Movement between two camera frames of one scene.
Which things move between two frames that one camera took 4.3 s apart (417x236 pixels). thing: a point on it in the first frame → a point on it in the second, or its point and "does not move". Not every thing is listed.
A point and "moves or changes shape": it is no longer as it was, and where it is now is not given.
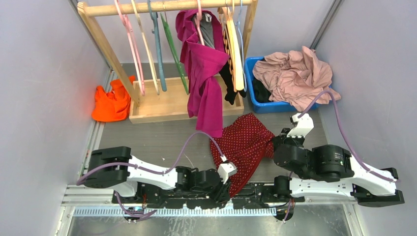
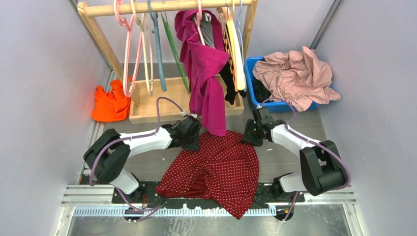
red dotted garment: [245, 143] moves or changes shape
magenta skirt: [201, 65] does not move
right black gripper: [282, 137] → [248, 135]
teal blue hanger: [154, 16] does not move
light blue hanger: [242, 47] does not move
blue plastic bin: [259, 106] does not move
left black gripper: [222, 193] → [194, 146]
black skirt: [226, 74] does not move
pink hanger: [197, 21] does not move
